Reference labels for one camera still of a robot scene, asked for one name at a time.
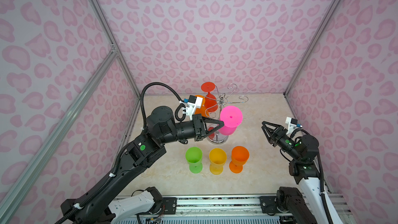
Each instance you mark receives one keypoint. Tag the yellow wine glass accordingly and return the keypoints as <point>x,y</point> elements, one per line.
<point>218,158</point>

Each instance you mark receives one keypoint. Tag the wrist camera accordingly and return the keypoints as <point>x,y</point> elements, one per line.
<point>191,104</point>
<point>292,124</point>

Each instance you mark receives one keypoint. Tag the pink wine glass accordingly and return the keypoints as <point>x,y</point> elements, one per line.
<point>232,118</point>

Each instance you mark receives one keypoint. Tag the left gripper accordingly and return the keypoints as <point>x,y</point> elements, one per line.
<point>198,120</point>

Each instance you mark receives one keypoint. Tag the aluminium frame strut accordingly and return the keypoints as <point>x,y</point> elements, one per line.
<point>27,179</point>

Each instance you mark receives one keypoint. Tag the orange wine glass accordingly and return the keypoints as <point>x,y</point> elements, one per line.
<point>239,157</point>
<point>202,110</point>

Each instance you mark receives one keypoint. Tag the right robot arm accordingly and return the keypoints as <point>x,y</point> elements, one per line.
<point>310,204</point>

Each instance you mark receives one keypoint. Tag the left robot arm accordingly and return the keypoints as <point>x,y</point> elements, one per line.
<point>98,205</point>

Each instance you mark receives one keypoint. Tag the green wine glass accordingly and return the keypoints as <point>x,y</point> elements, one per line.
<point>194,159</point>

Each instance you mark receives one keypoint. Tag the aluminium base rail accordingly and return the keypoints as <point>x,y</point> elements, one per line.
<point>217,208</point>

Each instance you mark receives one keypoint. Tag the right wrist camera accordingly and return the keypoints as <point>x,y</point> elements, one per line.
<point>292,124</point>

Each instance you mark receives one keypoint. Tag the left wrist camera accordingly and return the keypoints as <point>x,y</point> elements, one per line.
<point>191,104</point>

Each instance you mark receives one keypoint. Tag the red wine glass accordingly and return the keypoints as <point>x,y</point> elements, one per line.
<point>210,100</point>

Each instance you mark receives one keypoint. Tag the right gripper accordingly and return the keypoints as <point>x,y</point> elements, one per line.
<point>273,139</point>

